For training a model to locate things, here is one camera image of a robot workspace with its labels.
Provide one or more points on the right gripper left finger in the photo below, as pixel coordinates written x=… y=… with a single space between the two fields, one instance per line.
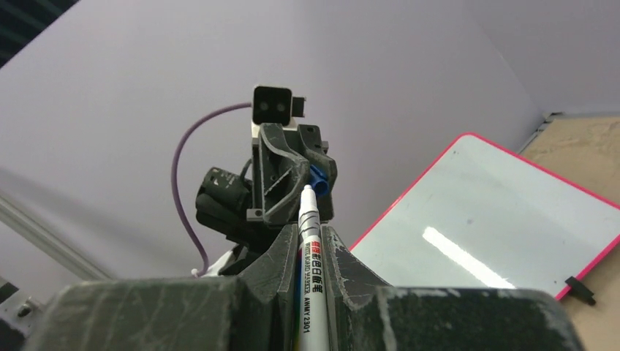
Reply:
x=253 y=310

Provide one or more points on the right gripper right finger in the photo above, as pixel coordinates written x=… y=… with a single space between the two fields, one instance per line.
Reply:
x=367 y=313

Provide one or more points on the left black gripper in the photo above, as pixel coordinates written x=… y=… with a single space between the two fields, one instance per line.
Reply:
x=284 y=160

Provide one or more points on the blue marker cap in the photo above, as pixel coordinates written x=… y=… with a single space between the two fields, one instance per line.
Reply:
x=319 y=181

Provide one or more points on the white whiteboard marker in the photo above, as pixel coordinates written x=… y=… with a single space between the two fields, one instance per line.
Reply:
x=311 y=312

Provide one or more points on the red framed whiteboard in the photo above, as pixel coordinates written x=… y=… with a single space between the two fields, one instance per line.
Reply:
x=481 y=216

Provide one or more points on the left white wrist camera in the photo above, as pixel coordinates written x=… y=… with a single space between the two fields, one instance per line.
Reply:
x=276 y=105

